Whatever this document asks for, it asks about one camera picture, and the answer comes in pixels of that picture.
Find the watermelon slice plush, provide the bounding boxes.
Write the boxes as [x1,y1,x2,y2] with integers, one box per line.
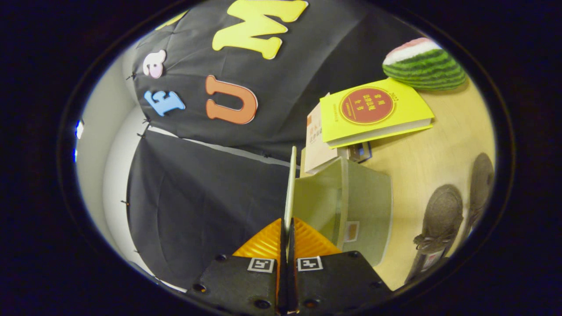
[382,37,467,91]

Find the yellow book with red circle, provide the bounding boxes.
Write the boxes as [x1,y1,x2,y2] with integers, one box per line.
[320,78,435,149]

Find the brown fuzzy shoe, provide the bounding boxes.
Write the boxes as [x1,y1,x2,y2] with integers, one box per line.
[404,184,464,285]
[459,152,495,240]

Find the black backdrop cloth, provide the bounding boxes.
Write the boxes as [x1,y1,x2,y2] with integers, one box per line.
[121,0,422,290]

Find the pale green storage box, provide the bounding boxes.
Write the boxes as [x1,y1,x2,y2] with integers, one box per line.
[283,146,393,267]

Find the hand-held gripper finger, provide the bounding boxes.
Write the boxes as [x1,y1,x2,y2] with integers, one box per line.
[288,217,393,316]
[187,218,288,316]

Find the beige book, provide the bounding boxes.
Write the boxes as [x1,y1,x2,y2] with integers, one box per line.
[303,92,349,175]

